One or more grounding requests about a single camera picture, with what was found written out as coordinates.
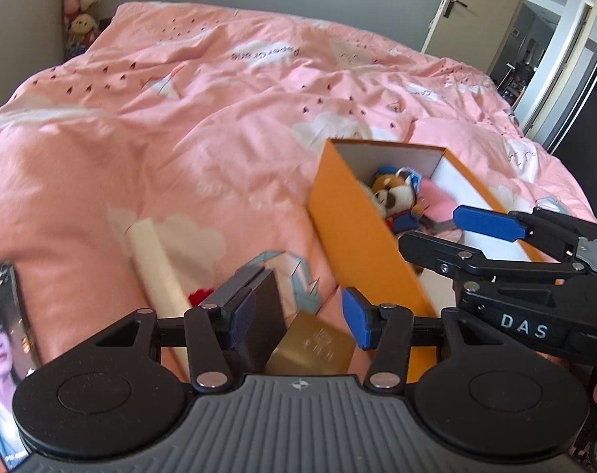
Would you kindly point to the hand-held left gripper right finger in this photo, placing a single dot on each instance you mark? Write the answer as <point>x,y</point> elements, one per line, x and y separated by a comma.
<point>360,318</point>

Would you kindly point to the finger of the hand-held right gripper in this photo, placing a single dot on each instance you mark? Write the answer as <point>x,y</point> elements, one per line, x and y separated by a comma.
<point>485,221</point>
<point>446,258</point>

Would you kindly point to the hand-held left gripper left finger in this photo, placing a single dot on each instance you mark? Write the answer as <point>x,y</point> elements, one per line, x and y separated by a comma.
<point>241,322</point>

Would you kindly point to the black gift box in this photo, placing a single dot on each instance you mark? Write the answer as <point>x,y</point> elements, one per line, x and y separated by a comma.
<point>266,305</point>

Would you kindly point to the crochet orange red fruit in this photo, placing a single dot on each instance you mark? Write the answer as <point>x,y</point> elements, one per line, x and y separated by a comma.
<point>200,296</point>

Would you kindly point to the pink snap wallet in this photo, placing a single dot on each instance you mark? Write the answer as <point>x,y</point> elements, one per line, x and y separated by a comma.
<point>438,202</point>

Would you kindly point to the gold gift box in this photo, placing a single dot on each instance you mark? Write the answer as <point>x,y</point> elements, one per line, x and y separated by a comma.
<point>313,347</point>

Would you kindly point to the orange cardboard box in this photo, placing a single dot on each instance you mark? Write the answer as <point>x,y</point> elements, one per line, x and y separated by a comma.
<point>352,226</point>

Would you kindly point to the long cream box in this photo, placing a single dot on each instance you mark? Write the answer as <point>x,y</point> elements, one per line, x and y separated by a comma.
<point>155,261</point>

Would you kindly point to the pink printed blanket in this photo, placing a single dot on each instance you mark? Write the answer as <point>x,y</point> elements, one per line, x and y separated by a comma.
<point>155,133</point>

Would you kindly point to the white door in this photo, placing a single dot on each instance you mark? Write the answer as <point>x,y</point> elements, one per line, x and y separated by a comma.
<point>475,10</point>

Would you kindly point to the smartphone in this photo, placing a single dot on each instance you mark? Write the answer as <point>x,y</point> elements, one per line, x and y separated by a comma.
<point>5,345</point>

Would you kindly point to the clear tube of plush toys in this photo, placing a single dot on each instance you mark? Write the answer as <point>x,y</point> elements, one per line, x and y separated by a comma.
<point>81,0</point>

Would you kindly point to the sliding door frame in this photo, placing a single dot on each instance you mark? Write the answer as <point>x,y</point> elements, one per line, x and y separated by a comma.
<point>576,93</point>

